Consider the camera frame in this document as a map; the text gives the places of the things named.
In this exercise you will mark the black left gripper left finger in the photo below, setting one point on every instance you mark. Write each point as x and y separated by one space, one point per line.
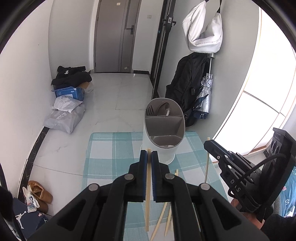
98 212

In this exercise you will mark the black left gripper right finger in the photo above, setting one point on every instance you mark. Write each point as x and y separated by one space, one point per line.
199 212

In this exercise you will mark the white hanging bag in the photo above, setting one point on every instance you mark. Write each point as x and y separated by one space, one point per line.
199 38

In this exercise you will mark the white plastic parcel bag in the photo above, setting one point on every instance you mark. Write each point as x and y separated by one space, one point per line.
65 103

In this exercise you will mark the metal spoon in holder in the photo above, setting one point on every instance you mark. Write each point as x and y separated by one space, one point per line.
164 109

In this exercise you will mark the black clothes pile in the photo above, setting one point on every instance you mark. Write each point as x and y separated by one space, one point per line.
70 77

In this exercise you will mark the black backpack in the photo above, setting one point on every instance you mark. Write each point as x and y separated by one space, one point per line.
186 83

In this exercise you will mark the white grey utensil holder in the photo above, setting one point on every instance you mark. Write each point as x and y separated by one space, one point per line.
163 134

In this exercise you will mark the black tripod stand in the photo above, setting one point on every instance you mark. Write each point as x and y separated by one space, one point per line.
165 24

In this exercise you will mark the teal plaid table mat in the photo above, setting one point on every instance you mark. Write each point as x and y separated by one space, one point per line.
109 155

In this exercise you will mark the blue cardboard box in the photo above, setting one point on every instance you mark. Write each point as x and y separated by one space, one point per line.
72 92

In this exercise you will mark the silver folded umbrella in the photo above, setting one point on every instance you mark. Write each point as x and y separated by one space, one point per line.
202 105

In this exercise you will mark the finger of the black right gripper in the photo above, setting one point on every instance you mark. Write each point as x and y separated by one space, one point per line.
217 151

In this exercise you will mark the grey plastic parcel bag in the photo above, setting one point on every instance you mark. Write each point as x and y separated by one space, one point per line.
63 120

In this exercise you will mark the blue jordan shoe box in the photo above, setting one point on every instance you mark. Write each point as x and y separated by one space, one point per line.
29 222

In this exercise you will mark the person right hand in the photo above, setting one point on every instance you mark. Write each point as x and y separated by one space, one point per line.
250 216

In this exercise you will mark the grey door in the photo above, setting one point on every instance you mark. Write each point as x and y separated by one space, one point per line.
115 29

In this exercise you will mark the brown shoe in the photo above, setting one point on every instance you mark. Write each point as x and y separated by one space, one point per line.
44 198

